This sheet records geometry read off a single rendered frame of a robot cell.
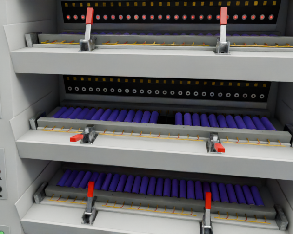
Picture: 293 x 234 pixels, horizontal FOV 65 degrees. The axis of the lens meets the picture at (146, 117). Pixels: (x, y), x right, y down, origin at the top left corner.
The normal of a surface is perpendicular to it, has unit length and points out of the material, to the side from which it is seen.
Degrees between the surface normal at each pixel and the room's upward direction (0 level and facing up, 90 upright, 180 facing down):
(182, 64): 107
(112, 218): 17
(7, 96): 90
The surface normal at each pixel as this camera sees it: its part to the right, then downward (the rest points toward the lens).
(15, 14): 0.99, 0.05
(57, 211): 0.00, -0.90
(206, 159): -0.14, 0.44
